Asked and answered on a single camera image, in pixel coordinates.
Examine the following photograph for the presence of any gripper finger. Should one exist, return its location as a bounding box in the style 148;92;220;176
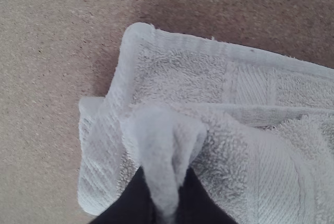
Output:
176;167;238;224
88;166;158;224

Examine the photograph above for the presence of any pale towel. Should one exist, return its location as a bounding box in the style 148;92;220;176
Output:
77;21;334;224

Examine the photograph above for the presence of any cork mat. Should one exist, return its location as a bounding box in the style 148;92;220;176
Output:
0;0;334;224

